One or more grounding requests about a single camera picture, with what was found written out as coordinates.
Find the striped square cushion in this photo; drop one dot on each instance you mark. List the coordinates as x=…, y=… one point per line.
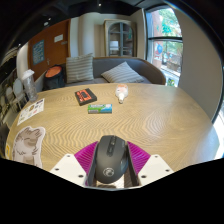
x=80, y=68

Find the black computer mouse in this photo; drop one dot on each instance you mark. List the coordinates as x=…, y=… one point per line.
x=111, y=158

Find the cat-shaped mouse pad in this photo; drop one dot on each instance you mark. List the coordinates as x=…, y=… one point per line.
x=28, y=146

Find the group of white chairs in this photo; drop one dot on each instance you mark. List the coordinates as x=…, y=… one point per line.
x=15, y=93

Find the grey curved sofa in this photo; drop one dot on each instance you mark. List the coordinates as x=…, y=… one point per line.
x=151, y=71

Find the striped grey cushion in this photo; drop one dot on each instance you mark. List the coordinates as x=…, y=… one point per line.
x=121, y=74

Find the blue poster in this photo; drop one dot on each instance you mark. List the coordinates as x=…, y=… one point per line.
x=38, y=52

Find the small green blue pack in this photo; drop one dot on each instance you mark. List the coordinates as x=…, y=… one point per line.
x=100, y=108

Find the clear shaker bottle white lid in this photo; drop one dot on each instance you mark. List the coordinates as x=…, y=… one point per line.
x=30, y=86

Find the arched glass-door cabinet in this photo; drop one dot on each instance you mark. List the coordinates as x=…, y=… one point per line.
x=120, y=38

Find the orange-brown wooden door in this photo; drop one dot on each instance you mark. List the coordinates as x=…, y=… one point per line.
x=55, y=55

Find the white sticker sheet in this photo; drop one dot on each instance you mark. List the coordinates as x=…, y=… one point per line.
x=31, y=111

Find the black-framed window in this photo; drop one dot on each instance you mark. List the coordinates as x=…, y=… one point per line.
x=166, y=43

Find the small white sign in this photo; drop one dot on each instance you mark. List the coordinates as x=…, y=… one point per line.
x=58, y=38

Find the black and orange bag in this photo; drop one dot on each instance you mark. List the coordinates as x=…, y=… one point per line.
x=53, y=78

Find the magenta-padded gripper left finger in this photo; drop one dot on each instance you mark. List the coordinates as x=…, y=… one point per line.
x=68, y=166

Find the black and orange box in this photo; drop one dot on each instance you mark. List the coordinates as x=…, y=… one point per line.
x=85, y=96

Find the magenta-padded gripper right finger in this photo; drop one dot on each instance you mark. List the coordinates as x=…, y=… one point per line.
x=155, y=168

